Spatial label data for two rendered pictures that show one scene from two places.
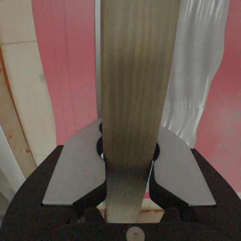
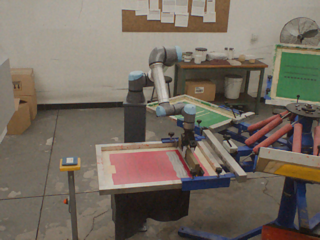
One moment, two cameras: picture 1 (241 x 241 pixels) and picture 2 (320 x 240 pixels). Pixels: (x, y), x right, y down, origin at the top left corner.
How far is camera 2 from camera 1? 2.24 m
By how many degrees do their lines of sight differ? 41
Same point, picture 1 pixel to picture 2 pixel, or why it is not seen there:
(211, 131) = (166, 161)
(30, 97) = (204, 162)
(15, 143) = (205, 155)
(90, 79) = not seen: hidden behind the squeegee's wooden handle
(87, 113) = not seen: hidden behind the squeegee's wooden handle
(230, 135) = (161, 161)
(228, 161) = (155, 157)
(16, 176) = (205, 149)
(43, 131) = (201, 158)
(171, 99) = (179, 163)
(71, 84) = not seen: hidden behind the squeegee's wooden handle
